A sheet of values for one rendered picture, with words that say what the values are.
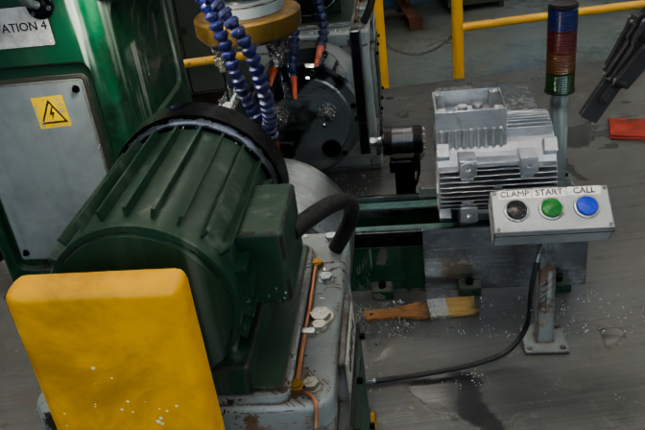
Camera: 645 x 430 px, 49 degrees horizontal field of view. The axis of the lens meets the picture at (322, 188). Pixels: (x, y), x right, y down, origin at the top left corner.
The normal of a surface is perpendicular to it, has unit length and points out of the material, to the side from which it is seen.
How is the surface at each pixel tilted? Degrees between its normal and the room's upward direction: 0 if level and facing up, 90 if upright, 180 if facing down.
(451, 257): 90
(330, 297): 0
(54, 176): 90
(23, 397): 0
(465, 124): 90
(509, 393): 0
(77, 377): 90
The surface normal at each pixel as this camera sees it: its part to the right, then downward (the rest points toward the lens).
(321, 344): -0.11, -0.88
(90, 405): -0.08, 0.48
